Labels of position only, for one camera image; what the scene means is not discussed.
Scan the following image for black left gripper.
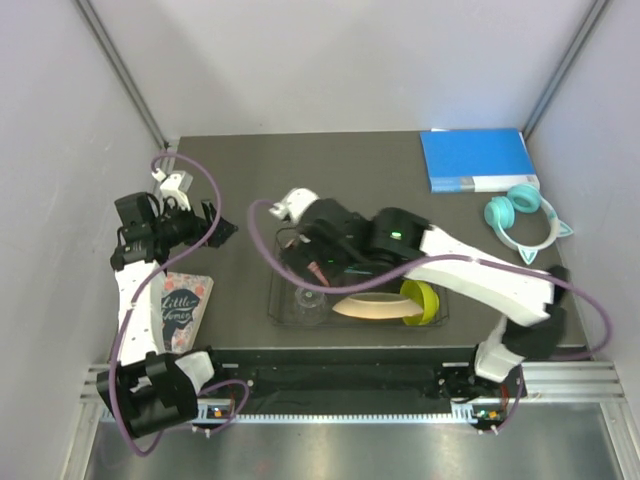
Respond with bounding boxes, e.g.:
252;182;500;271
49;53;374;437
151;196;237;248

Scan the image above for pink mug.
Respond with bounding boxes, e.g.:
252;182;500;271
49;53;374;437
281;239;329;286

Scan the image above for clear glass cup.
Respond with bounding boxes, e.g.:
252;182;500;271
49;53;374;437
291;287;329;326

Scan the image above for beige floral plate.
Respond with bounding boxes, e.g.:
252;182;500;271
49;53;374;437
332;292;422;320

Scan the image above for black wire dish rack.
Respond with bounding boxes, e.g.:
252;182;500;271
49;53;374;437
268;248;448;329

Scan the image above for lime green bowl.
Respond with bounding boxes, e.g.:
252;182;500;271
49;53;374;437
400;279;440;326

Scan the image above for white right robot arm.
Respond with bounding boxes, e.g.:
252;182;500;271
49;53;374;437
269;188;568;396

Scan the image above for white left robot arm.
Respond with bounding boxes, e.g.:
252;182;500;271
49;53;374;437
96;192;238;441

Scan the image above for Little Women book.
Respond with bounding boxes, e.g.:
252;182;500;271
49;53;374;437
161;272;214;354

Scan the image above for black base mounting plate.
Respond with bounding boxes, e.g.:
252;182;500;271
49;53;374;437
210;347;518;415

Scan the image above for blue clip file folder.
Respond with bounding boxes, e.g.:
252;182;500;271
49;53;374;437
419;128;540;193

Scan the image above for teal cat-ear headphones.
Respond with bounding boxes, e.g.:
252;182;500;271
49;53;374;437
484;184;574;265

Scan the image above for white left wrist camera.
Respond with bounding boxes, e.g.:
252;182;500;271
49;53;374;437
151;169;193;211

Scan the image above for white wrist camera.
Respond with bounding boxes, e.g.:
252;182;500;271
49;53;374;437
269;188;319;226
151;169;193;211

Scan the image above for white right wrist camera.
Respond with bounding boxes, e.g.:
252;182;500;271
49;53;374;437
269;188;319;226

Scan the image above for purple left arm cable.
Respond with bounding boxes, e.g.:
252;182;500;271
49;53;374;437
107;152;251;457

